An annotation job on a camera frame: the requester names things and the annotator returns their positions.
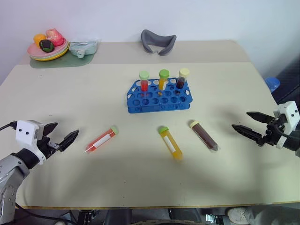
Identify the light green plate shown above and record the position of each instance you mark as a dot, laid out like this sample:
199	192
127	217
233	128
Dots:
61	52

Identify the green table mat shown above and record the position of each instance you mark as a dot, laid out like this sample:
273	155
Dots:
70	62

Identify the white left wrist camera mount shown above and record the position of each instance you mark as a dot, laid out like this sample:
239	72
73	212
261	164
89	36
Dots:
25	134

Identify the pale green plastic-wrapped cup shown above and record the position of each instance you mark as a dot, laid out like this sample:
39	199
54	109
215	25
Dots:
84	48

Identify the orange liquid tube green cap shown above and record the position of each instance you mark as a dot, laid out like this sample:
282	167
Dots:
163	80
170	144

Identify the pink toy apple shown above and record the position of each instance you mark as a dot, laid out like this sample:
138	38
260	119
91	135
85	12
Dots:
56	37

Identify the grey curved foam face pad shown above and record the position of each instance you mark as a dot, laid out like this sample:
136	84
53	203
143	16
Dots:
147	41

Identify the yellow plate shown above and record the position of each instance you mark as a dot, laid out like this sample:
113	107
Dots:
50	58

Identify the white shoe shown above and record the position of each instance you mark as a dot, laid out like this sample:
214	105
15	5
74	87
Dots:
236	215

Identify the brown liquid tube cream cap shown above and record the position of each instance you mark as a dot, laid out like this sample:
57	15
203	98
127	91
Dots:
205	136
182	80

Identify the dark brown green toy fruit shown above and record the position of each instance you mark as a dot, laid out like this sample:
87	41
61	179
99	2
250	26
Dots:
46	45

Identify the stack of plates with fruit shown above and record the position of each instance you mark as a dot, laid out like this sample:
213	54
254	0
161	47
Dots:
34	50

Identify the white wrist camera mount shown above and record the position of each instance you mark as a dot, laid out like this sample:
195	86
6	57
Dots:
288	112
25	134

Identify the toy orange fruit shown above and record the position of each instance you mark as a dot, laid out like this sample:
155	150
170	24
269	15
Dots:
38	38

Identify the blue test tube rack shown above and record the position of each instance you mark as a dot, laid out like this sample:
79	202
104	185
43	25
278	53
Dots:
161	103

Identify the red liquid tube green cap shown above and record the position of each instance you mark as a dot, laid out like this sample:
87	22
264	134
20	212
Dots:
101	140
144	84

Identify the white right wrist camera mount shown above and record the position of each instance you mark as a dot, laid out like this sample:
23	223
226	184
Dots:
288	112

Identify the blue bottle cap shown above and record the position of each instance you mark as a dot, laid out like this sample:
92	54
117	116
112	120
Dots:
272	84

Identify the grey trouser leg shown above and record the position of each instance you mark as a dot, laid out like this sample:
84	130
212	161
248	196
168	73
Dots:
272	215

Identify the black carbon-pattern object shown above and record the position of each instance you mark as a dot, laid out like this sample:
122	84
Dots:
288	79

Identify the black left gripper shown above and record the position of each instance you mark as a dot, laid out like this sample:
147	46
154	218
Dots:
46	145

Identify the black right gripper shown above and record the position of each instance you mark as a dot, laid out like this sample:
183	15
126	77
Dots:
272	134

